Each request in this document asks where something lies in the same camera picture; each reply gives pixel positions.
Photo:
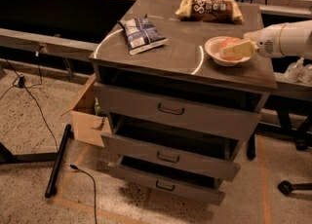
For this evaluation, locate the grey metal rail beam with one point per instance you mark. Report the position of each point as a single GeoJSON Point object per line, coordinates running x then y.
{"type": "Point", "coordinates": [32, 42]}

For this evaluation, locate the top grey drawer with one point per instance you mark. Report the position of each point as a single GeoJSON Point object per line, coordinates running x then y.
{"type": "Point", "coordinates": [175, 112]}

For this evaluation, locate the blue chip bag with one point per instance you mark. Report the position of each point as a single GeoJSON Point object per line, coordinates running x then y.
{"type": "Point", "coordinates": [141, 35]}

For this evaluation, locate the black chair caster leg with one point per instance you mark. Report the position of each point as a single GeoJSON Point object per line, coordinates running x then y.
{"type": "Point", "coordinates": [285, 187]}

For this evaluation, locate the middle grey drawer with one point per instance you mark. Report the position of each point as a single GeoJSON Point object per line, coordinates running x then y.
{"type": "Point", "coordinates": [170, 157]}

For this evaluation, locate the cardboard box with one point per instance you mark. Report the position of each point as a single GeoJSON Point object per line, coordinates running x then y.
{"type": "Point", "coordinates": [87, 126]}

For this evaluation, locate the grey drawer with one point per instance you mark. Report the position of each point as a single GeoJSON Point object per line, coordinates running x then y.
{"type": "Point", "coordinates": [165, 184]}
{"type": "Point", "coordinates": [170, 157]}
{"type": "Point", "coordinates": [175, 112]}

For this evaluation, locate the clear plastic bottle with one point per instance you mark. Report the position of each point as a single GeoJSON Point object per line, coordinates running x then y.
{"type": "Point", "coordinates": [306, 74]}
{"type": "Point", "coordinates": [294, 70]}

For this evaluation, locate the grey drawer cabinet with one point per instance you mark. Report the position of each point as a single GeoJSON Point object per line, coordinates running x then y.
{"type": "Point", "coordinates": [182, 69]}

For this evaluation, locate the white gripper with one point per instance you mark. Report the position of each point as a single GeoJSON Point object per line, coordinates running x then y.
{"type": "Point", "coordinates": [268, 42]}

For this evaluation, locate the red apple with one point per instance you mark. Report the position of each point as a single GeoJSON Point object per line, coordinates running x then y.
{"type": "Point", "coordinates": [226, 43]}

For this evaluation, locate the black table leg base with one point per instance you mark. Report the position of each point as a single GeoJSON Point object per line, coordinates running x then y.
{"type": "Point", "coordinates": [7, 157]}

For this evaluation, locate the brown yellow chip bag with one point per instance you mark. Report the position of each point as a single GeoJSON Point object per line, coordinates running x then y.
{"type": "Point", "coordinates": [219, 11]}

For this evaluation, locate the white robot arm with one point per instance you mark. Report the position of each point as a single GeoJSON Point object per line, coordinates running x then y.
{"type": "Point", "coordinates": [296, 39]}

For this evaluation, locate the bottom grey drawer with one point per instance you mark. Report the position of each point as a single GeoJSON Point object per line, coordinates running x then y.
{"type": "Point", "coordinates": [165, 184]}

